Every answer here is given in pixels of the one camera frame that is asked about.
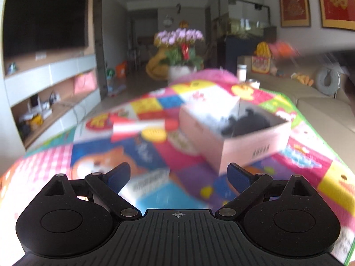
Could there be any yellow plush backpack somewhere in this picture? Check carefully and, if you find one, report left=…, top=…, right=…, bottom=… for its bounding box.
left=256, top=41, right=274, bottom=57

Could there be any black television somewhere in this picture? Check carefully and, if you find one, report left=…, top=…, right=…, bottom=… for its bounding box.
left=2, top=0, right=90, bottom=59

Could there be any beige sofa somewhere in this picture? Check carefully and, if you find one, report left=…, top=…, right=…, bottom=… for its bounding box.
left=244, top=69, right=355, bottom=190

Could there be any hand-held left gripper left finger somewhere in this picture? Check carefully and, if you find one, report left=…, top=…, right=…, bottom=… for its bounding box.
left=41, top=163, right=141, bottom=219

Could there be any glass fish tank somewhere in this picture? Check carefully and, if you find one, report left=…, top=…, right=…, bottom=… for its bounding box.
left=211, top=0, right=278, bottom=76

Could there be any pink cardboard box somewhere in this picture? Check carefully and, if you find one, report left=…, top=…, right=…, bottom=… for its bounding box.
left=179, top=84, right=292, bottom=176

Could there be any pink gift bag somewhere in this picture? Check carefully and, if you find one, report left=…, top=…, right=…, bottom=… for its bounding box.
left=73, top=71, right=97, bottom=95

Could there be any large yellow plush toy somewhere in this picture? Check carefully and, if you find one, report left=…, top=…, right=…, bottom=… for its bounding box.
left=146, top=51, right=170, bottom=80

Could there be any orange plush toy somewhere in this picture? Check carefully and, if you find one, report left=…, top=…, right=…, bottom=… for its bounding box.
left=291, top=72, right=314, bottom=87

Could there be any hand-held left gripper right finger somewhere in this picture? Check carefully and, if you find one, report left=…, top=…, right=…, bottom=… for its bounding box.
left=215, top=163, right=314, bottom=219

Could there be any yellow box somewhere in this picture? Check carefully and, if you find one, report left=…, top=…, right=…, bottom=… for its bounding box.
left=19, top=113, right=45, bottom=133

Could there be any black plush cat toy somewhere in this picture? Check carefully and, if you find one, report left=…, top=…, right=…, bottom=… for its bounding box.
left=220, top=108, right=272, bottom=138

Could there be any orange paper bag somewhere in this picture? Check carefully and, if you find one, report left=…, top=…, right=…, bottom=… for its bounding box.
left=116, top=60, right=128, bottom=78

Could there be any colourful printed play mat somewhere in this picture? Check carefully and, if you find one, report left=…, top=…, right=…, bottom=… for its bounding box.
left=0, top=79, right=355, bottom=266

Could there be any white flower pot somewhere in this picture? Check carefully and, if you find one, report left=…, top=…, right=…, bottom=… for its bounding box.
left=167, top=65, right=196, bottom=81

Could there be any grey neck pillow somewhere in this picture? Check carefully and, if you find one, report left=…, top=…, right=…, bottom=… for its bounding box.
left=316, top=67, right=341, bottom=95

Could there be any white router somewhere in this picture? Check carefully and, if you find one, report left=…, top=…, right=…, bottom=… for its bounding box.
left=28, top=96, right=43, bottom=115

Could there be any patterned yellow gift bag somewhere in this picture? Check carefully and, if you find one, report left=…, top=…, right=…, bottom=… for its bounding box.
left=252, top=55, right=272, bottom=74

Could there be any white wooden TV cabinet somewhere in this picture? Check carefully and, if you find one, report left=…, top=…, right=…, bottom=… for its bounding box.
left=3, top=48, right=103, bottom=151

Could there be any purple orchid plant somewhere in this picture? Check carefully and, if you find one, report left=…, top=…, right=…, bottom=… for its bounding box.
left=153, top=28, right=206, bottom=67

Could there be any red gold framed wall poster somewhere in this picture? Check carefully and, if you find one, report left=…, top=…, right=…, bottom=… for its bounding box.
left=314, top=0, right=355, bottom=31

